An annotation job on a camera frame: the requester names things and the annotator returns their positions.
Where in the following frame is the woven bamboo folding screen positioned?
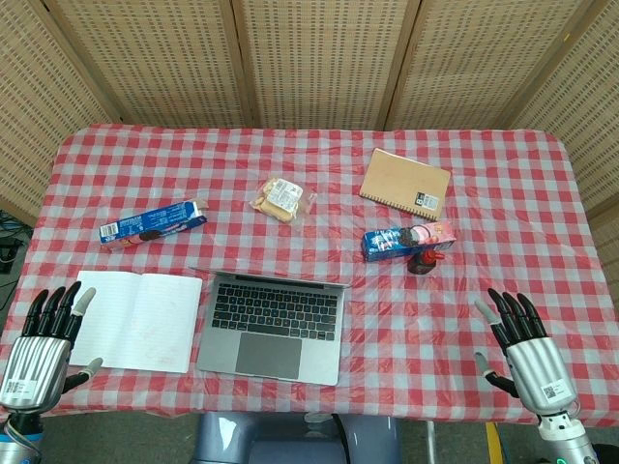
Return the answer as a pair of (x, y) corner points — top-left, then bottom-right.
(0, 0), (619, 272)

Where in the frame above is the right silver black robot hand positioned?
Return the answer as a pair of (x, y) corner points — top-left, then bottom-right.
(474, 288), (577, 415)

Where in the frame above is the brown spiral notebook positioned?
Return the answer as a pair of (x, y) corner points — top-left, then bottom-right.
(358, 148), (453, 222)

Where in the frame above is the dark bottle with red cap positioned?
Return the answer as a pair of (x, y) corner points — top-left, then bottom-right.
(407, 249), (446, 276)

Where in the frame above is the black cables and equipment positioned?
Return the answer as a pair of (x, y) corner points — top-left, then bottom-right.
(0, 208), (31, 276)

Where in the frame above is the red white checkered tablecloth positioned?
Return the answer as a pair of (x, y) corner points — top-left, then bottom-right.
(0, 123), (619, 430)

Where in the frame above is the clear bag of biscuits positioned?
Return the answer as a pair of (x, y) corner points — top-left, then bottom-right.
(249, 177), (318, 224)

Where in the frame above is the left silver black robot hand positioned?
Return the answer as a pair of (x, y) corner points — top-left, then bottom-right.
(0, 280), (104, 418)

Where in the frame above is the silver grey laptop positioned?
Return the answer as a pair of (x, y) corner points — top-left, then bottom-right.
(188, 265), (353, 387)

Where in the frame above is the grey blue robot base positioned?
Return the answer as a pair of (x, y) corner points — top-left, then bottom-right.
(193, 412), (402, 464)

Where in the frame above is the blue pink cookie box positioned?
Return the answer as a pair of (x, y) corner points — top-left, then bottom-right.
(363, 219), (457, 263)

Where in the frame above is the open white lined notebook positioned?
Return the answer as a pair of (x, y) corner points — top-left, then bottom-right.
(69, 270), (204, 375)

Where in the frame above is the opened blue cookie box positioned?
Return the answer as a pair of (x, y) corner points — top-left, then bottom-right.
(99, 198), (209, 250)

